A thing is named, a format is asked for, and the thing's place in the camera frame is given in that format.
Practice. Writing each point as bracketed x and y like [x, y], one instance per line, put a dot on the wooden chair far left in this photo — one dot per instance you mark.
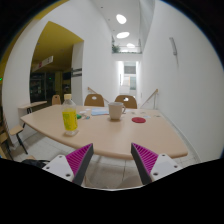
[15, 131]

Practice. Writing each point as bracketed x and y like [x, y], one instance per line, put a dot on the small wooden chair background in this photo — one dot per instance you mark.
[56, 100]

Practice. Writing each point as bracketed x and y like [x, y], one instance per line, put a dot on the white ceramic mug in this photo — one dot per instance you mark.
[116, 110]

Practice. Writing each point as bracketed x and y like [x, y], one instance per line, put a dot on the wooden chair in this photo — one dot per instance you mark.
[128, 101]
[94, 100]
[15, 131]

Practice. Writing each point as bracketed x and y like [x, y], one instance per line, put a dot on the wooden chair left back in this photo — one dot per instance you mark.
[94, 100]

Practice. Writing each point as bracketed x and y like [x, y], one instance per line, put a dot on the plastic bottle yellow label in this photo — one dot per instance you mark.
[69, 114]

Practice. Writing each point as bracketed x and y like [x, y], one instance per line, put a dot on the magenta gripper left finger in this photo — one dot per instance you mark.
[73, 166]

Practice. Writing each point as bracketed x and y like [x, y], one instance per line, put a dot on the wooden handrail right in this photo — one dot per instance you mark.
[153, 97]

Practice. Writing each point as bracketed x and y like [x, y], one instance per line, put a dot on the wooden chair right back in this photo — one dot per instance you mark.
[128, 101]

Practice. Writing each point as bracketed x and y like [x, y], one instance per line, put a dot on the wooden side counter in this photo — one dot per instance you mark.
[28, 107]

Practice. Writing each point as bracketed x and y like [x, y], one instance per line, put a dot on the light wooden table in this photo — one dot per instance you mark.
[111, 138]

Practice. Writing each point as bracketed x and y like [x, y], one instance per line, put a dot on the red round coaster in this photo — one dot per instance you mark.
[138, 120]

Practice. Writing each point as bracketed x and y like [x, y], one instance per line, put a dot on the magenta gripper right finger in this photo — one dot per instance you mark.
[152, 166]

